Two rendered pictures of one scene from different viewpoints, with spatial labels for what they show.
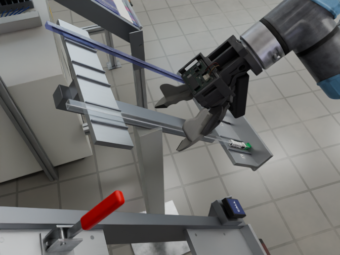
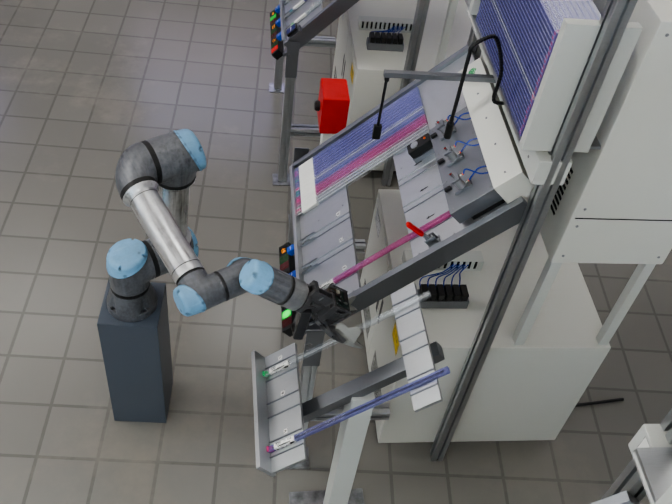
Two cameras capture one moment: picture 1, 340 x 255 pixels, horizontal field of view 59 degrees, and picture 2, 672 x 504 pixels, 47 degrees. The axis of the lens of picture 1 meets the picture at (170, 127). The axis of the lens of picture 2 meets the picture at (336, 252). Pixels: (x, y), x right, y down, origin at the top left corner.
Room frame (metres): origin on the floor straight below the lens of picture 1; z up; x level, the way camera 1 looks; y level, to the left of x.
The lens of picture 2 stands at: (1.59, 0.12, 2.46)
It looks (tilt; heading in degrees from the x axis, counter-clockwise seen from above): 46 degrees down; 189
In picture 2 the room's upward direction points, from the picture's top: 9 degrees clockwise
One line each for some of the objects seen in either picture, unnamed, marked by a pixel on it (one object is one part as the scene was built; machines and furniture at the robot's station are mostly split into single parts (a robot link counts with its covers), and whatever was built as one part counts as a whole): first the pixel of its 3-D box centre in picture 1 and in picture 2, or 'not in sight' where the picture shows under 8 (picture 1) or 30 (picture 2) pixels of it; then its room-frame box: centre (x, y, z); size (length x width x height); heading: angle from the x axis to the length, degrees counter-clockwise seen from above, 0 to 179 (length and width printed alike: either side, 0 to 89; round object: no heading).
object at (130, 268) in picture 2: not in sight; (130, 265); (0.22, -0.70, 0.72); 0.13 x 0.12 x 0.14; 141
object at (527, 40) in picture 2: not in sight; (535, 27); (-0.19, 0.22, 1.52); 0.51 x 0.13 x 0.27; 21
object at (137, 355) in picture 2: not in sight; (138, 355); (0.23, -0.71, 0.28); 0.18 x 0.18 x 0.55; 16
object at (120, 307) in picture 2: not in sight; (131, 292); (0.23, -0.71, 0.60); 0.15 x 0.15 x 0.10
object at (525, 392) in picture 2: not in sight; (464, 320); (-0.29, 0.31, 0.31); 0.70 x 0.65 x 0.62; 21
